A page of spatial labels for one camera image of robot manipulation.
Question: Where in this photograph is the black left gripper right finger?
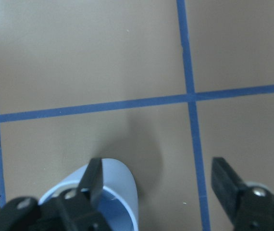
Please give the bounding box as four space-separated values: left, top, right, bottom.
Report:
211 157 274 231

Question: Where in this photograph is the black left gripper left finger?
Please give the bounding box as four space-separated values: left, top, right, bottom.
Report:
0 158 111 231

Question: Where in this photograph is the light blue plastic cup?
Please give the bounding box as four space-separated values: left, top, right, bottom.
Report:
38 158 139 231

